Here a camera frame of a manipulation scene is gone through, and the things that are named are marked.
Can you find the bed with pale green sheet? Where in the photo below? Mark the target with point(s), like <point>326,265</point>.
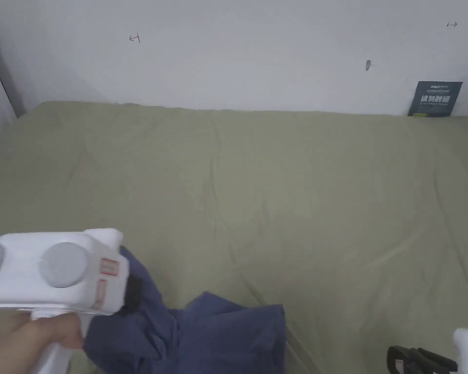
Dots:
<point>257,187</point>

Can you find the person's left hand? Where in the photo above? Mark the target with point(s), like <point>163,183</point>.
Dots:
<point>35,331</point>

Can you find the dark blue shirt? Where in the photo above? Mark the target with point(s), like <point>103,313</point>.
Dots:
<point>187,331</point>

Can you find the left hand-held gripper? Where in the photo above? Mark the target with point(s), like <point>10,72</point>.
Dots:
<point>43,272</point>

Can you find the dark sign card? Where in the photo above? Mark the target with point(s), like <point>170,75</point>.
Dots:
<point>435,99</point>

